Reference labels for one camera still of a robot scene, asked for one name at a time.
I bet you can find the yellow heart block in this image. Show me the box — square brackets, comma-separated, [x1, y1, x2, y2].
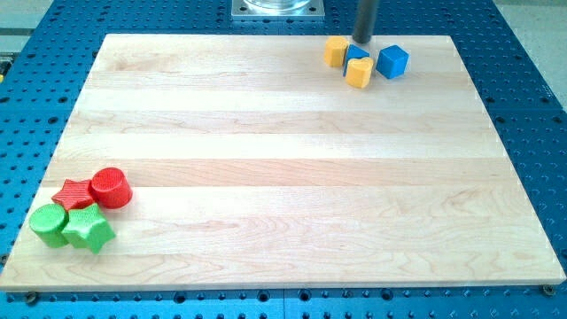
[345, 57, 374, 89]

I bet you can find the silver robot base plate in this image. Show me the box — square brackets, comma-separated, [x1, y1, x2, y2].
[230, 0, 325, 20]

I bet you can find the green cylinder block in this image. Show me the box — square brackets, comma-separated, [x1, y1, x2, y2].
[29, 204, 68, 248]

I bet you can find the yellow hexagon block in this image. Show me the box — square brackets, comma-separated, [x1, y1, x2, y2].
[323, 35, 349, 67]

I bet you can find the blue triangular block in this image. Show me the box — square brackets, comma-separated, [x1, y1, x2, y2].
[343, 44, 370, 76]

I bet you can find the green star block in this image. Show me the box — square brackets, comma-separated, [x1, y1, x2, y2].
[61, 204, 116, 254]

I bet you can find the blue cube block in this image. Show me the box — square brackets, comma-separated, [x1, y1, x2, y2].
[376, 45, 409, 79]

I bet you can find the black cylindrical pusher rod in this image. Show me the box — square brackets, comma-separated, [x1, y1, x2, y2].
[352, 0, 380, 44]

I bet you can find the red star block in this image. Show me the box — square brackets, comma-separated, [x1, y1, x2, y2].
[51, 179, 95, 212]

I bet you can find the wooden board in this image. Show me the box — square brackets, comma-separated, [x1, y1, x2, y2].
[1, 34, 565, 292]

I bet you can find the red cylinder block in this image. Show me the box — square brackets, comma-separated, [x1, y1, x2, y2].
[90, 167, 133, 209]

